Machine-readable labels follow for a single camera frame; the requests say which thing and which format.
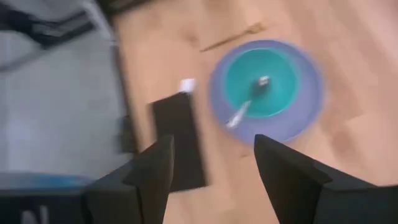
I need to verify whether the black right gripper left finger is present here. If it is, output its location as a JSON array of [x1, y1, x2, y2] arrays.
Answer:
[[81, 134, 175, 224]]

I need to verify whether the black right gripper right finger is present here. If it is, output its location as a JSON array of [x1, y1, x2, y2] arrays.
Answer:
[[253, 133, 398, 224]]

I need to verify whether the silver spoon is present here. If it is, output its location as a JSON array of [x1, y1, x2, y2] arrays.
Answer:
[[224, 75, 271, 129]]

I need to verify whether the teal bowl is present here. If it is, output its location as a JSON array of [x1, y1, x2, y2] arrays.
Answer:
[[223, 47, 301, 119]]

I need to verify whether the black cloth napkin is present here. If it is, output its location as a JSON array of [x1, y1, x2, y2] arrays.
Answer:
[[150, 91, 210, 192]]

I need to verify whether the lavender round plate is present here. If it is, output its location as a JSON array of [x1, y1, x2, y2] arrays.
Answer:
[[208, 39, 325, 146]]

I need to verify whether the gold fork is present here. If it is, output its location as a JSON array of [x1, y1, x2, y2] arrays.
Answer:
[[198, 22, 267, 53]]

